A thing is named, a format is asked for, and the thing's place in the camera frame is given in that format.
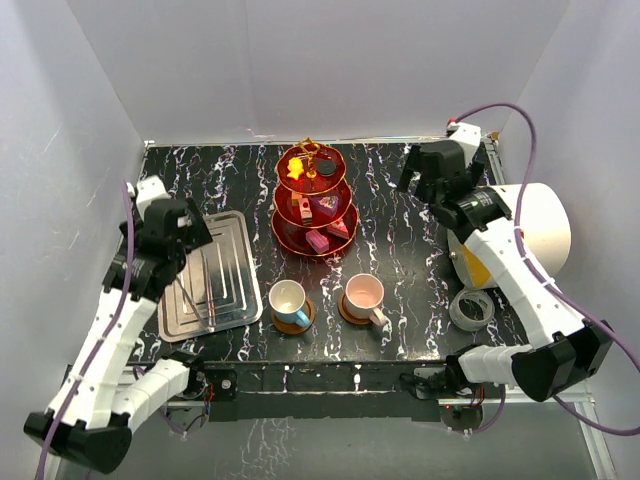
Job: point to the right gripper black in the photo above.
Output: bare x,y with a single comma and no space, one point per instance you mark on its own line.
406,178

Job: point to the red three-tier dessert stand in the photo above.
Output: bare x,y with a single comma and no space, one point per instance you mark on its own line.
314,211

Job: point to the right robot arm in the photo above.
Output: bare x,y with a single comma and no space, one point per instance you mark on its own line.
564,347

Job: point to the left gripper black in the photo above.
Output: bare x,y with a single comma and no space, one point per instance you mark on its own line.
200,236

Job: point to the blue and white teacup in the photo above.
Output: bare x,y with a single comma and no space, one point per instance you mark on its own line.
287,299

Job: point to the red pink cake slice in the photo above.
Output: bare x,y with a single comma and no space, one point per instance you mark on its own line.
338,229

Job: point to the orange fish cookie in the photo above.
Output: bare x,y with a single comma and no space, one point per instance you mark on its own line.
295,168

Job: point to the large white cylinder container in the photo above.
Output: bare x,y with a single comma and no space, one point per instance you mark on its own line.
546,232

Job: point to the brown saucer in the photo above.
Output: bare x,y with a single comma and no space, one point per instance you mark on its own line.
347,316
292,328

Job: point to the black round cookie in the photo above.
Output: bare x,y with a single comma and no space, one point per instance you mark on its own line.
326,168

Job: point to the pink cake slice front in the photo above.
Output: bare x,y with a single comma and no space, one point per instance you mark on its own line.
318,242

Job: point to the magenta cake slice back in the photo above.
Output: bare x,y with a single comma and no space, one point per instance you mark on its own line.
327,205

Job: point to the brown saucer front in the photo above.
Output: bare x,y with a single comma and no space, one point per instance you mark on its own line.
292,328

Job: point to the grey tape roll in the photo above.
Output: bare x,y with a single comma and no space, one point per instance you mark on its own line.
471,310

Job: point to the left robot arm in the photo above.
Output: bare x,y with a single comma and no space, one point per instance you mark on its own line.
90,421

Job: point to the pink and white teacup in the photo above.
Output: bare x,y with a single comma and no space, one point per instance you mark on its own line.
363,299

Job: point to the yellow cake slice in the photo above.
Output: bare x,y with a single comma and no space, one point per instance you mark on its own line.
295,200

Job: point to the brown chocolate cake slice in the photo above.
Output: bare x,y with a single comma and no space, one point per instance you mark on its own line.
305,211

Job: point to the stainless steel tray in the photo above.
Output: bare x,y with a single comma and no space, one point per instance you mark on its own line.
218,288

